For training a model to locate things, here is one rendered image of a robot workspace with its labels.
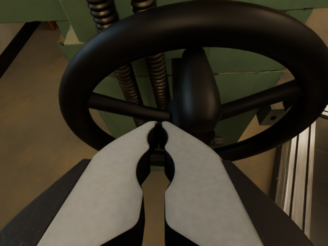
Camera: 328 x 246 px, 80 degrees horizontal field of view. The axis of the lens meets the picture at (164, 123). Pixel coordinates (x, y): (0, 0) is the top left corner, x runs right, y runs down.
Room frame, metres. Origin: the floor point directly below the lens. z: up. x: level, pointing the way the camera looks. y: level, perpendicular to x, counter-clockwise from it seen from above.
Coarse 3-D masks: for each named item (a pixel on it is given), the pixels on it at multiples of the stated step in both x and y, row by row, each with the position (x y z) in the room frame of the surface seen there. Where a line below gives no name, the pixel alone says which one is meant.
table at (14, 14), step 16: (0, 0) 0.31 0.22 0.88; (16, 0) 0.31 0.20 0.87; (32, 0) 0.31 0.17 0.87; (48, 0) 0.31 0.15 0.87; (240, 0) 0.29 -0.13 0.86; (256, 0) 0.29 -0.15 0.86; (272, 0) 0.29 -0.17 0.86; (288, 0) 0.28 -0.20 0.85; (304, 0) 0.28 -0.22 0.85; (320, 0) 0.28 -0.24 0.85; (0, 16) 0.31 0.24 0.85; (16, 16) 0.31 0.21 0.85; (32, 16) 0.31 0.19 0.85; (48, 16) 0.31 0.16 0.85; (64, 16) 0.31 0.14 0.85; (208, 48) 0.20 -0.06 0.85
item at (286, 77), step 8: (288, 72) 0.35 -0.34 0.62; (280, 80) 0.33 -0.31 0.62; (288, 80) 0.33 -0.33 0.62; (272, 104) 0.26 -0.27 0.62; (280, 104) 0.26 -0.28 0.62; (264, 112) 0.26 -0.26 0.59; (272, 112) 0.24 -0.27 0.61; (280, 112) 0.24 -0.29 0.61; (264, 120) 0.24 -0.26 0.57; (272, 120) 0.24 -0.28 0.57
